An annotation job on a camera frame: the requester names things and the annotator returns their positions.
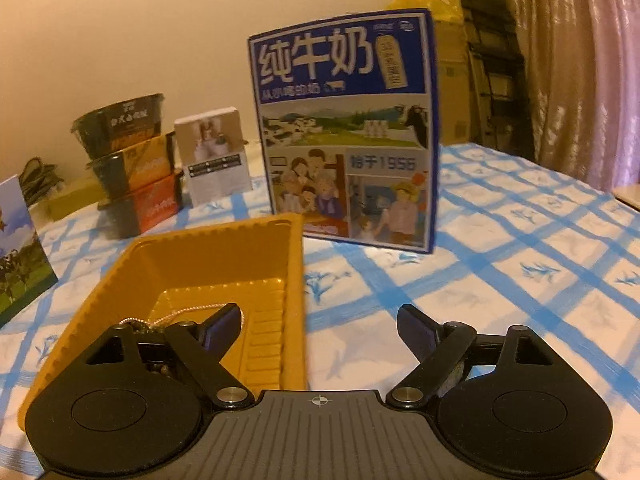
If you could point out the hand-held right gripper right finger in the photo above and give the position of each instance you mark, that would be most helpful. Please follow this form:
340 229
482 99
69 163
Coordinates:
415 330

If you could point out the blue illustrated milk box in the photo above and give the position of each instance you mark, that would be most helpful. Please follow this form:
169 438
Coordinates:
325 110

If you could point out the yellow label instant noodle bowl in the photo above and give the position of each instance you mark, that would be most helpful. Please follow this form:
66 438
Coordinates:
135 167

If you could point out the black instant noodle bowl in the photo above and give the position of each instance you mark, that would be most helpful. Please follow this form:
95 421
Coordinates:
120 125

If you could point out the small olive box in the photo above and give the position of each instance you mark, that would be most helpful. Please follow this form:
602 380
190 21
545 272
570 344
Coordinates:
72 202

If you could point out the white product box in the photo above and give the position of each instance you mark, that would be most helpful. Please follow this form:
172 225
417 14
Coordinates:
215 160

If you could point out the cow print milk box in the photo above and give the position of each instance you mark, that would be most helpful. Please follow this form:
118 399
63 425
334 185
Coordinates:
22 260

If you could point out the orange label instant noodle bowl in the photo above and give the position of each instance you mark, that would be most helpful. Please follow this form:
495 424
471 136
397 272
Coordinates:
145 207

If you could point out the yellow plastic bag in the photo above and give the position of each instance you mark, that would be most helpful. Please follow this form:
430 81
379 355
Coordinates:
430 2

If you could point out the pink curtain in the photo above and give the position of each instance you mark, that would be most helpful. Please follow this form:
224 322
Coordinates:
575 60

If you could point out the cardboard box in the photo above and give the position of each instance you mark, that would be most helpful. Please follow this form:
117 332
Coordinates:
452 85

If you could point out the black metal rack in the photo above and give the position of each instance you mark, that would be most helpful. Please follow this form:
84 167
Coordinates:
492 35

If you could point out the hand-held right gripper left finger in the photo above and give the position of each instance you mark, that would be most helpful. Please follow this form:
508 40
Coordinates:
225 327

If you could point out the yellow plastic tray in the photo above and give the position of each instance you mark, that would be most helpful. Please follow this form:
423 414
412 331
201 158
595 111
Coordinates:
200 255

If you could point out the blue checked tablecloth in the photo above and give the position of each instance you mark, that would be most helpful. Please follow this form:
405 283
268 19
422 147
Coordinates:
500 240

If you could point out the light wooden furniture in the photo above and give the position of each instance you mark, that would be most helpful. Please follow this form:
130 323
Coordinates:
629 196

